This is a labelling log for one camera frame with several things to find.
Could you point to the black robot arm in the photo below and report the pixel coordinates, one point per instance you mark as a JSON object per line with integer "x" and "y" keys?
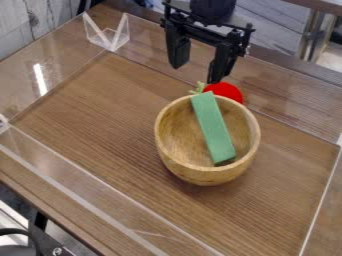
{"x": 205, "y": 20}

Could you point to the red fruit with green stem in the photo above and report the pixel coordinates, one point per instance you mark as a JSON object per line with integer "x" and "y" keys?
{"x": 225, "y": 90}

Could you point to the wooden bowl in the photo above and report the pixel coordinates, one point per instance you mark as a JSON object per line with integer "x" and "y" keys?
{"x": 181, "y": 144}

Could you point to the black table leg clamp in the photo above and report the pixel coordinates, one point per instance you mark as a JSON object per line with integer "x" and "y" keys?
{"x": 50, "y": 246}

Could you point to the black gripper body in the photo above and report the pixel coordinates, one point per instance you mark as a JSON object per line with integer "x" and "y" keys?
{"x": 210, "y": 21}

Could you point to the metal table frame background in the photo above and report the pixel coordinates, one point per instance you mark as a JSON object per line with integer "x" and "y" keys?
{"x": 324, "y": 13}

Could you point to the clear acrylic tray wall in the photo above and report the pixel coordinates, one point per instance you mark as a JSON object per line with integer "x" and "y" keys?
{"x": 116, "y": 225}

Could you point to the clear acrylic corner bracket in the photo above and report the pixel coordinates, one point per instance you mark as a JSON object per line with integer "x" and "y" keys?
{"x": 110, "y": 39}

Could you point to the green rectangular block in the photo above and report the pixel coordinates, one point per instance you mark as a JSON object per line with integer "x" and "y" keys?
{"x": 214, "y": 129}

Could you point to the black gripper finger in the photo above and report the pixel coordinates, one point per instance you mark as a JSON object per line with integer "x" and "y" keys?
{"x": 178, "y": 46}
{"x": 224, "y": 62}

